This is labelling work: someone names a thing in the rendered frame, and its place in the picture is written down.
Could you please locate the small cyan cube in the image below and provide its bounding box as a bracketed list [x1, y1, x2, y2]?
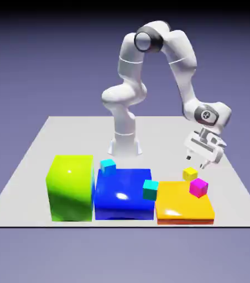
[100, 159, 117, 176]

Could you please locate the small yellow cube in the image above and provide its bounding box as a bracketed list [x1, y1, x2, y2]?
[182, 167, 199, 182]

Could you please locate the small magenta cube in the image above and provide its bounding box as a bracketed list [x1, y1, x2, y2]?
[189, 177, 209, 199]

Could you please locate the small teal cube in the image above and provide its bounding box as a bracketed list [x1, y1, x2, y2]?
[142, 179, 159, 201]

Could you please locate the large green box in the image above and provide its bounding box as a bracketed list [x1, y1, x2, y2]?
[45, 154, 95, 222]

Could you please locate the large orange box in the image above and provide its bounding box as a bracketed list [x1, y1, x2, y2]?
[155, 181, 216, 226]

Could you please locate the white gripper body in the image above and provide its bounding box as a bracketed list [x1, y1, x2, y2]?
[184, 132, 225, 165]

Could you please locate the large blue box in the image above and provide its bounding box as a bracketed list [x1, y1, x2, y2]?
[93, 168, 156, 221]

